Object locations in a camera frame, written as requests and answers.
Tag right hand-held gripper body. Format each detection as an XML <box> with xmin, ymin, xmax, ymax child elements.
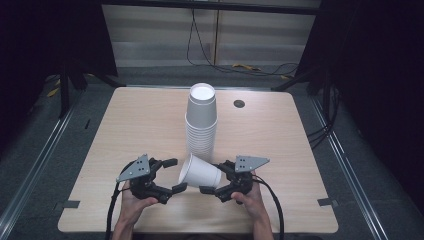
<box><xmin>224</xmin><ymin>155</ymin><xmax>270</xmax><ymax>195</ymax></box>

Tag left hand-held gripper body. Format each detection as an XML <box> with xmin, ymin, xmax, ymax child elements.
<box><xmin>115</xmin><ymin>153</ymin><xmax>164</xmax><ymax>200</ymax></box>

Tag white disposable cup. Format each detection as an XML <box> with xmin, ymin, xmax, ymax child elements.
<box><xmin>178</xmin><ymin>153</ymin><xmax>223</xmax><ymax>189</ymax></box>

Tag stack of white paper cups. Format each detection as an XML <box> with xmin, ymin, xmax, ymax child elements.
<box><xmin>184</xmin><ymin>82</ymin><xmax>219</xmax><ymax>164</ymax></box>

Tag person's right hand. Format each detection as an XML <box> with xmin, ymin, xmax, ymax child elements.
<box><xmin>231</xmin><ymin>171</ymin><xmax>269</xmax><ymax>224</ymax></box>

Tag person's left hand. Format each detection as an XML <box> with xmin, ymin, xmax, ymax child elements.
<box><xmin>116</xmin><ymin>189</ymin><xmax>159</xmax><ymax>225</ymax></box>

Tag grey tape strip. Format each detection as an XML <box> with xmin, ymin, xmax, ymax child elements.
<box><xmin>54</xmin><ymin>200</ymin><xmax>81</xmax><ymax>212</ymax></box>
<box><xmin>317</xmin><ymin>197</ymin><xmax>339</xmax><ymax>208</ymax></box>

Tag black metal stand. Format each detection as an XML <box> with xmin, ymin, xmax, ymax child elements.
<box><xmin>270</xmin><ymin>68</ymin><xmax>334</xmax><ymax>116</ymax></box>
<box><xmin>57</xmin><ymin>61</ymin><xmax>127</xmax><ymax>120</ymax></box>

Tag black overhead beam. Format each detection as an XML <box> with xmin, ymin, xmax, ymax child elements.
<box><xmin>100</xmin><ymin>0</ymin><xmax>324</xmax><ymax>16</ymax></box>

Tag black curtain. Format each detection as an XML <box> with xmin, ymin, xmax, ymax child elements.
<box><xmin>0</xmin><ymin>0</ymin><xmax>118</xmax><ymax>154</ymax></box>
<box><xmin>295</xmin><ymin>0</ymin><xmax>424</xmax><ymax>214</ymax></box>

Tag left hand-held gripper black cable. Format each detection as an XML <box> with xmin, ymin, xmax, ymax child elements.
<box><xmin>105</xmin><ymin>161</ymin><xmax>135</xmax><ymax>240</ymax></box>

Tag hand-held gripper black cable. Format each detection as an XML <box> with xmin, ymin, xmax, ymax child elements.
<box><xmin>253</xmin><ymin>174</ymin><xmax>285</xmax><ymax>240</ymax></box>
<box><xmin>105</xmin><ymin>161</ymin><xmax>135</xmax><ymax>240</ymax></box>

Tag right hand-held gripper black cable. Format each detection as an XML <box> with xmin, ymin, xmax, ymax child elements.
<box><xmin>253</xmin><ymin>174</ymin><xmax>285</xmax><ymax>240</ymax></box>

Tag bundle of black floor cables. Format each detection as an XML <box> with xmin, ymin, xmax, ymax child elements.
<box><xmin>306</xmin><ymin>84</ymin><xmax>342</xmax><ymax>150</ymax></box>

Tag metal floor rail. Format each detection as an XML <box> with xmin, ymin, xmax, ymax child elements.
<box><xmin>0</xmin><ymin>96</ymin><xmax>83</xmax><ymax>232</ymax></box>
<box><xmin>309</xmin><ymin>95</ymin><xmax>392</xmax><ymax>240</ymax></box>

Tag black hanging wall cable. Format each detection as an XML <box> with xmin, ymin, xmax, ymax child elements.
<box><xmin>185</xmin><ymin>8</ymin><xmax>300</xmax><ymax>78</ymax></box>

